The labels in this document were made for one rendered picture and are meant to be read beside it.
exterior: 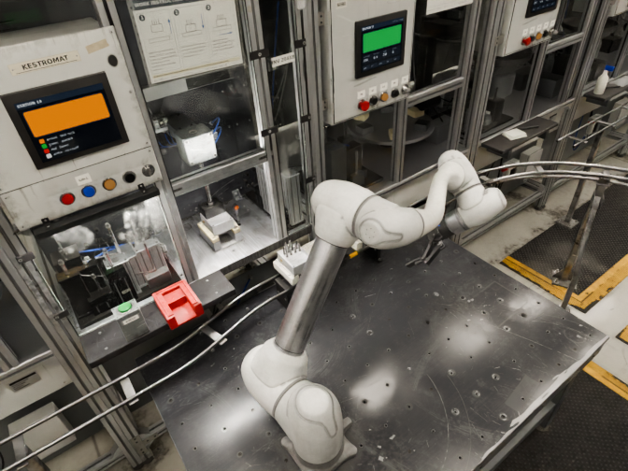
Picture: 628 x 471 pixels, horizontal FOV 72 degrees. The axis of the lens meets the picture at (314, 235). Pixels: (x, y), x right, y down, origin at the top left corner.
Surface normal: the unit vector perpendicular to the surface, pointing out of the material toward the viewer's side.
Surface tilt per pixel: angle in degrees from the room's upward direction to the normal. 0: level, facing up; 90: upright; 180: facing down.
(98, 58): 90
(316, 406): 6
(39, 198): 90
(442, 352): 0
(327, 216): 61
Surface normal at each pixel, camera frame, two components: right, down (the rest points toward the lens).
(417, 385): -0.06, -0.78
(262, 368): -0.64, -0.14
